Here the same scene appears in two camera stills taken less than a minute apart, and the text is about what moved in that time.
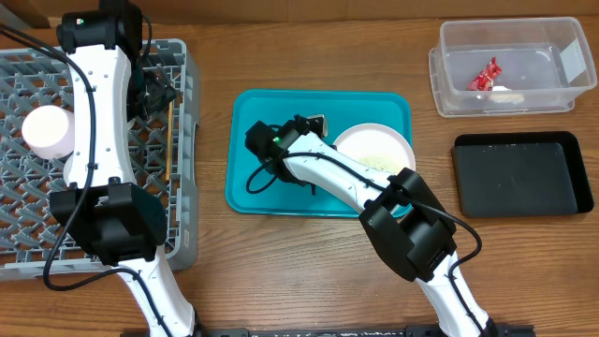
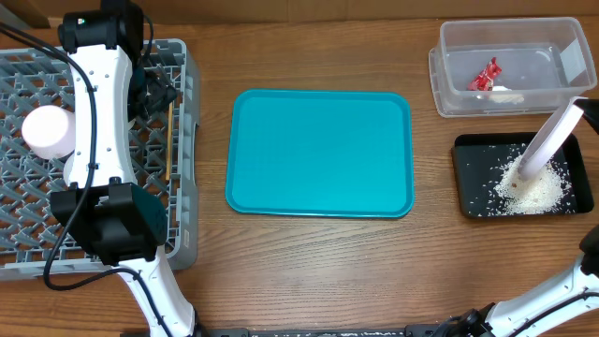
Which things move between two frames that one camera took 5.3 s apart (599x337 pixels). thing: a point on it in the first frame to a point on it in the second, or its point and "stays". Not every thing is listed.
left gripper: x=165 y=92 stays
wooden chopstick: x=169 y=139 stays
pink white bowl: x=49 y=131 stays
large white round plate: x=377 y=146 to x=549 y=139
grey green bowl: x=67 y=168 stays
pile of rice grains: x=381 y=163 to x=539 y=194
